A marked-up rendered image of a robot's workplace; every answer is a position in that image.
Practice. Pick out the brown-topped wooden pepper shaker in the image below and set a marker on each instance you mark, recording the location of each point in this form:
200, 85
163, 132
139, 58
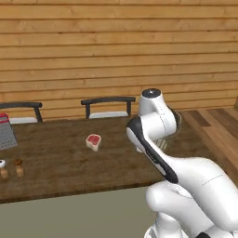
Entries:
19, 169

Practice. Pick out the white-topped wooden salt shaker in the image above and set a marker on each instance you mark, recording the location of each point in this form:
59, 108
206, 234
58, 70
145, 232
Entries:
3, 170

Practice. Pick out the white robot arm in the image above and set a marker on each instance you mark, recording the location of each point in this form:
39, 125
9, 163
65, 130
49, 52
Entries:
198, 186

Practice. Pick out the raw red steak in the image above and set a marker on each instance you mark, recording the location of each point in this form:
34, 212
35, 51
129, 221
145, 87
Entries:
93, 142

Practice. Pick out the black chair with white seat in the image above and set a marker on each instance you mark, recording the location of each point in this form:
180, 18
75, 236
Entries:
108, 99
21, 105

